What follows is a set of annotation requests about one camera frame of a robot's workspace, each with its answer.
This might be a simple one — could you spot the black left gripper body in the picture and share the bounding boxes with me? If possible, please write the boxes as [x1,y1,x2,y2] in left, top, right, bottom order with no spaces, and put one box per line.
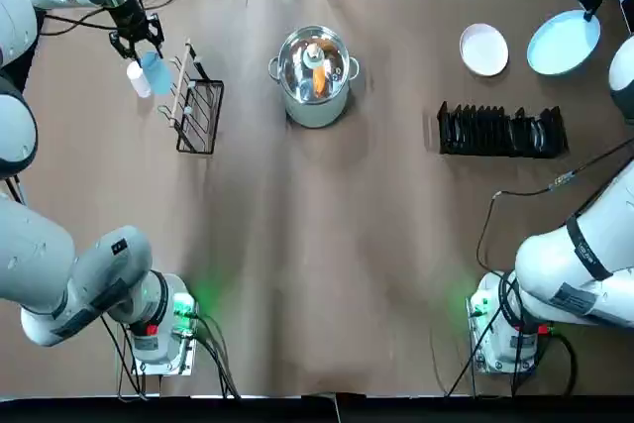
[106,0,150,41]

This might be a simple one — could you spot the pink cup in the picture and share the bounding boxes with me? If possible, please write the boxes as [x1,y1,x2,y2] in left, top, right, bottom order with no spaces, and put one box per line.
[126,60,153,99]

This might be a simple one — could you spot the blue plate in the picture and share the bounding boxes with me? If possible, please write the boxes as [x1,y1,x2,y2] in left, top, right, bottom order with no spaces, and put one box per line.
[526,9,602,78]

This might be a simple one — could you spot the blue cup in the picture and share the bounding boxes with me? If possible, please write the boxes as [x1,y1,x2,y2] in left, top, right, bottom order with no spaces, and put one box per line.
[140,50,173,96]

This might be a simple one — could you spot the black drying rack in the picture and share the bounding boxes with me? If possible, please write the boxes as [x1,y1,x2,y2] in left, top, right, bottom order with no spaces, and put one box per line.
[436,100,570,158]

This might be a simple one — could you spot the pink plate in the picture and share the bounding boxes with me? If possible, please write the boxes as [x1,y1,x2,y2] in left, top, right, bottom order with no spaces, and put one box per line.
[459,22,510,78]

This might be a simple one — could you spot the glass pot lid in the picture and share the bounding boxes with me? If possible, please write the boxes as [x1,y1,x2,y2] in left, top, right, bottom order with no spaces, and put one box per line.
[276,26,354,102]

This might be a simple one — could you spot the orange carrot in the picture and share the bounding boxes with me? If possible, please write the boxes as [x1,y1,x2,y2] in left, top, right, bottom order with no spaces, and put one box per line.
[312,56,329,96]

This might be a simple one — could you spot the steel cooking pot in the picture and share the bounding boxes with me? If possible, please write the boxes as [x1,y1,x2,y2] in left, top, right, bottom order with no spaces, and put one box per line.
[268,25,362,130]

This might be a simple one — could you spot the black arm wrist cable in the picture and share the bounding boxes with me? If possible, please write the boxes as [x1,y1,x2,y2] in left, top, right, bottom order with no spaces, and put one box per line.
[37,6,114,36]

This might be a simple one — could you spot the black wire cup holder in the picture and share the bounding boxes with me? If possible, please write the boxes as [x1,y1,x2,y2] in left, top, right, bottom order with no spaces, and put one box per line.
[157,38,225,156]

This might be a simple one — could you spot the black cable with connector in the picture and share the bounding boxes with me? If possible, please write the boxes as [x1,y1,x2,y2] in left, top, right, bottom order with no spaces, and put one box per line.
[476,138,634,270]

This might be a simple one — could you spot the black right base cable bundle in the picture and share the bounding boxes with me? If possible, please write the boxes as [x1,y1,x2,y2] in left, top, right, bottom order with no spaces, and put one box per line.
[445,271,579,397]

